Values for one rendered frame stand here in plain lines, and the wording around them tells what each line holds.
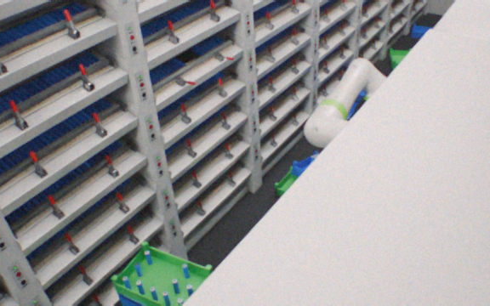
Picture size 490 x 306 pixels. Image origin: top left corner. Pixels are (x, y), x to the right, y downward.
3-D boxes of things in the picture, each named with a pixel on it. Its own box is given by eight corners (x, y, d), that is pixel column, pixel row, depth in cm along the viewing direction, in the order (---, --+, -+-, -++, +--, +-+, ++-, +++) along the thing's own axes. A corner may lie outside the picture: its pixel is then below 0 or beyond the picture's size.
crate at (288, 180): (335, 191, 268) (336, 181, 263) (319, 212, 255) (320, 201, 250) (292, 175, 282) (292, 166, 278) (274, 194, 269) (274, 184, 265)
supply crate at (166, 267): (214, 280, 163) (212, 265, 158) (185, 323, 148) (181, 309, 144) (148, 253, 174) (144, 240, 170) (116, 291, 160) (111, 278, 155)
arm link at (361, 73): (336, 128, 174) (354, 114, 165) (314, 109, 174) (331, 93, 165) (367, 81, 197) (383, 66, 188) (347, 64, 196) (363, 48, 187)
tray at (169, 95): (242, 56, 220) (246, 40, 213) (154, 114, 181) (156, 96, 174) (210, 37, 226) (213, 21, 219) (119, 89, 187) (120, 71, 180)
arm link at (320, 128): (331, 158, 159) (332, 131, 151) (299, 148, 165) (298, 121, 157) (350, 128, 171) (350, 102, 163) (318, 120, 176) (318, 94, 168)
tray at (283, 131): (308, 120, 310) (314, 104, 300) (259, 167, 271) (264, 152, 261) (284, 104, 315) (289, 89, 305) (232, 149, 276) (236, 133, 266)
